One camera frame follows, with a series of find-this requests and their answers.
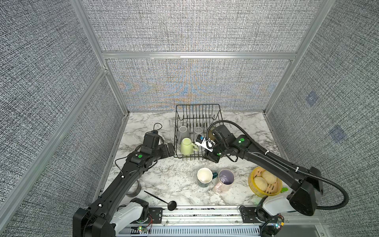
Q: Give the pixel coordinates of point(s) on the amber glass cup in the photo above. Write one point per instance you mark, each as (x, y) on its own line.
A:
(210, 135)

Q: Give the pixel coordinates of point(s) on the aluminium front rail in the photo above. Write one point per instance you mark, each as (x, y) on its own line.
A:
(224, 221)

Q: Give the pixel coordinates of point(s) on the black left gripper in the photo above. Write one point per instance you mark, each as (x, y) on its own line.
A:
(166, 153)

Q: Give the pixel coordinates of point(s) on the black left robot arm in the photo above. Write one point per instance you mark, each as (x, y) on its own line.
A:
(103, 218)

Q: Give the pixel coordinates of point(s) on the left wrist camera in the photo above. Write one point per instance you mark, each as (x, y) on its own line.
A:
(153, 138)

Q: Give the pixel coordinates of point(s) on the black ladle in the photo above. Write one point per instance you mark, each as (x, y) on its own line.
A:
(171, 206)

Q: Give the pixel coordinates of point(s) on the clear glass cup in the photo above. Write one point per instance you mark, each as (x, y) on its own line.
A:
(198, 130)

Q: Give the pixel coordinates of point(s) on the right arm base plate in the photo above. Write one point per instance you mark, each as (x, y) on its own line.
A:
(248, 215)

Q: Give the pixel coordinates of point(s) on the pink purple mug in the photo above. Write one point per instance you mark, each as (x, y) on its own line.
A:
(226, 179)

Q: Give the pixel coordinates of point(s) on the green snack packet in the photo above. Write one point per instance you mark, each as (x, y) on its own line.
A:
(284, 190)

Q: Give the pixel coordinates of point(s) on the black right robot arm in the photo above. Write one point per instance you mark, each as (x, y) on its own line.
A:
(231, 139)

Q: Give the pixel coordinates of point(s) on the white ceramic mug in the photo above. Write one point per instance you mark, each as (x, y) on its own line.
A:
(183, 132)

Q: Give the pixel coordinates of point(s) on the bread bun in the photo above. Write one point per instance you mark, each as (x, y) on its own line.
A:
(269, 177)
(261, 183)

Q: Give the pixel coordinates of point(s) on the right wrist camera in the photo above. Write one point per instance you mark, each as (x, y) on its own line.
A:
(204, 142)

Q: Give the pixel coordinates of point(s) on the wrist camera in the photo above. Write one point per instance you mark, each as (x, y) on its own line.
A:
(204, 142)
(153, 138)

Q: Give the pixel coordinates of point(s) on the black wire dish rack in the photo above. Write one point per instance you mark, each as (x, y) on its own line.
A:
(192, 115)

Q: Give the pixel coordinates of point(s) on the yellow bowl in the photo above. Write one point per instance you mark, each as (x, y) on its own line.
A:
(271, 190)

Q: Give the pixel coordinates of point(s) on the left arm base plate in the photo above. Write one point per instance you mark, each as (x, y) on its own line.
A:
(153, 214)

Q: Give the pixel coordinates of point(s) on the dark green mug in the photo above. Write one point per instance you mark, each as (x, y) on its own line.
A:
(205, 176)

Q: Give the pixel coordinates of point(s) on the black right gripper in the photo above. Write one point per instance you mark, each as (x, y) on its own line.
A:
(209, 155)

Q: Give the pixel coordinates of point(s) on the light green mug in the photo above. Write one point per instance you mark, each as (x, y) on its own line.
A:
(187, 147)

